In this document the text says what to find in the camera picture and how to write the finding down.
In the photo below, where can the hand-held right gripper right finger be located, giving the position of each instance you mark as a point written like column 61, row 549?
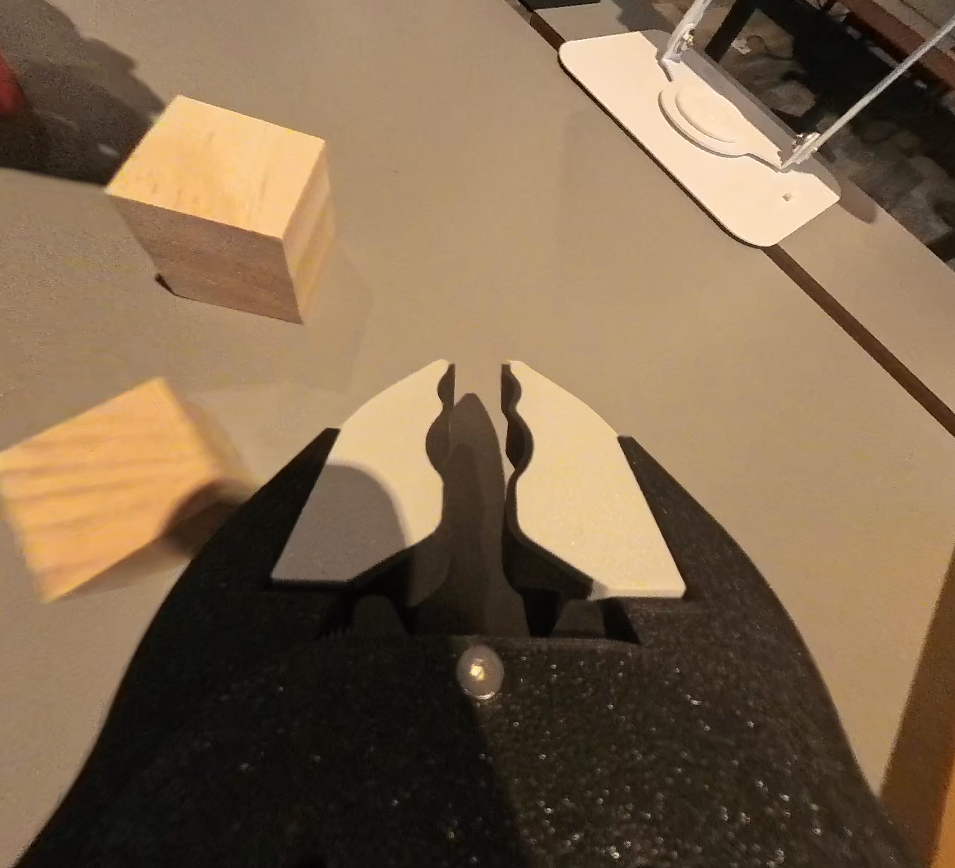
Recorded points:
column 589, row 502

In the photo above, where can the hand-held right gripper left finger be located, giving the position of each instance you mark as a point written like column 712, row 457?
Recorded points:
column 365, row 480

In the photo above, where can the wooden cube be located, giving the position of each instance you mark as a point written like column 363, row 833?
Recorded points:
column 224, row 197
column 104, row 488

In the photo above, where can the white board with hole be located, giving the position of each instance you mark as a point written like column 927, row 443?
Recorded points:
column 634, row 85

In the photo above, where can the red object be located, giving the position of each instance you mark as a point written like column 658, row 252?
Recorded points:
column 6, row 85

